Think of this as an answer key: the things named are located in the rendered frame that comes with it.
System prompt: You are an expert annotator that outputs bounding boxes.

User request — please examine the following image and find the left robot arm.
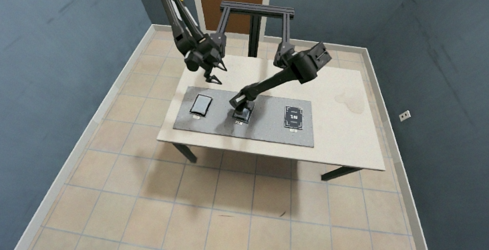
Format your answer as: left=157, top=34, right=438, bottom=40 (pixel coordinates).
left=229, top=41, right=332, bottom=115

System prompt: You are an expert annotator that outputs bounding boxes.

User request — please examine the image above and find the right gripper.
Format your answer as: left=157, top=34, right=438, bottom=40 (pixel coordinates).
left=203, top=58, right=228, bottom=85

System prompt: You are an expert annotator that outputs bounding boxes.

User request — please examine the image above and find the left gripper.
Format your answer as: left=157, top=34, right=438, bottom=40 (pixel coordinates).
left=244, top=101, right=255, bottom=111

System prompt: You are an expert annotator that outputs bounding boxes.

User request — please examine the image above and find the black l-shaped nest locator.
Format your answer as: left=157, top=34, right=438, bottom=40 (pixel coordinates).
left=189, top=94, right=214, bottom=117

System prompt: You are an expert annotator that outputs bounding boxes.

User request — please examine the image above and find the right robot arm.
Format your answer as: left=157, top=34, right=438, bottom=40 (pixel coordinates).
left=161, top=0, right=223, bottom=72

